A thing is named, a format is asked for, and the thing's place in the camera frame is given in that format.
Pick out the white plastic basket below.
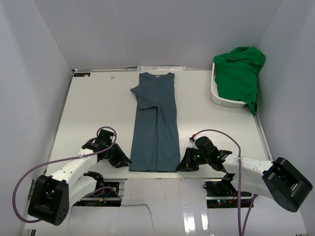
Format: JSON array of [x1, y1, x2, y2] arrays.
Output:
[[211, 62, 246, 108]]

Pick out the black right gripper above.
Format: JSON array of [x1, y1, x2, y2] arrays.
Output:
[[176, 147, 210, 172]]

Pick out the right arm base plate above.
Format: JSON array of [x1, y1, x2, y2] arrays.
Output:
[[203, 179, 238, 209]]

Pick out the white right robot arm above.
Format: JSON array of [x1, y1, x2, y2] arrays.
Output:
[[176, 136, 313, 212]]

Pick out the green t shirt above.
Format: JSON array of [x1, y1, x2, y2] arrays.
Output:
[[213, 47, 266, 115]]

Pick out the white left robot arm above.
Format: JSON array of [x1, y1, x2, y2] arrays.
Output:
[[28, 126, 132, 226]]

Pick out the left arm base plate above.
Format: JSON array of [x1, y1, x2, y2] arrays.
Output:
[[74, 181, 121, 207]]

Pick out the blue t shirt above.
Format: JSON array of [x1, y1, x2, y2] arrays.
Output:
[[129, 72, 181, 172]]

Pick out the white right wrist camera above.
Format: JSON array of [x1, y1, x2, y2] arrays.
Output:
[[189, 135, 196, 145]]

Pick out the papers behind table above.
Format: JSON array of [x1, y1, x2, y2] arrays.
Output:
[[137, 66, 186, 72]]

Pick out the black label sticker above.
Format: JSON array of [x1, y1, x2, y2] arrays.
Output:
[[73, 73, 91, 77]]

